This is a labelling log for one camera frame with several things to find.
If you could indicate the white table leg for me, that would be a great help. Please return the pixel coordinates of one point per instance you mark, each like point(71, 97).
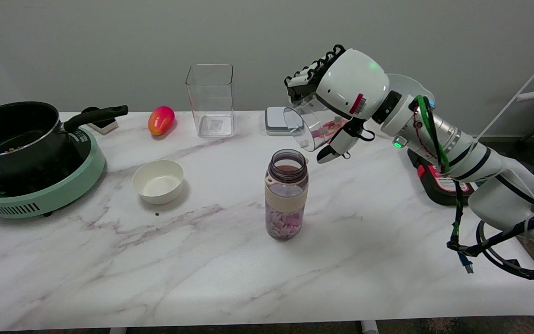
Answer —
point(369, 327)
point(117, 330)

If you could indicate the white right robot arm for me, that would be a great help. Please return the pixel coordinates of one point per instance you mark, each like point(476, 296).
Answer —
point(494, 185)

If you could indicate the red yellow mango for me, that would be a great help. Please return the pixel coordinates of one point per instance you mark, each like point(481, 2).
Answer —
point(161, 120)

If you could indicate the white black small device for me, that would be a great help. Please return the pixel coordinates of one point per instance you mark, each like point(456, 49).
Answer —
point(105, 126)

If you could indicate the pink white candy pieces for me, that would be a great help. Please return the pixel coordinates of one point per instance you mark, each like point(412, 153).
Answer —
point(284, 225)

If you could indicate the white zip tie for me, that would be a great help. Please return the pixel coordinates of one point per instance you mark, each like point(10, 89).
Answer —
point(508, 104)

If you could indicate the white grey square lid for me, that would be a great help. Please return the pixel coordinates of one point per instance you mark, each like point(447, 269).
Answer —
point(275, 119)

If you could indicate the clear bottle with beige band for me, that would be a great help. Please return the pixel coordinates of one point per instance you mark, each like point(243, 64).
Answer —
point(286, 195)

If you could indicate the tall clear square container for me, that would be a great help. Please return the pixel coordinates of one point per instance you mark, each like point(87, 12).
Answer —
point(211, 102)

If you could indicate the black device with pink label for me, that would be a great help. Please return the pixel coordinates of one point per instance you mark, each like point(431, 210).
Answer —
point(434, 192)

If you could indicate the large clear measuring jug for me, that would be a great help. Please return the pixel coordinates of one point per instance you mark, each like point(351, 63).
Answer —
point(410, 86)

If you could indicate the green induction cooker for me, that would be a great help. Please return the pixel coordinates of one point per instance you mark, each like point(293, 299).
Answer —
point(63, 190)

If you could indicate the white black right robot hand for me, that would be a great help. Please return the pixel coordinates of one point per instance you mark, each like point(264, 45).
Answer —
point(357, 79)

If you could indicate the white bowl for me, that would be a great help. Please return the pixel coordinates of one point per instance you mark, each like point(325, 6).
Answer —
point(158, 183)

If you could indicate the small clear measuring cup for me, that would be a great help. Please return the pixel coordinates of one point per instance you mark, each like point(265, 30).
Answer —
point(306, 125)

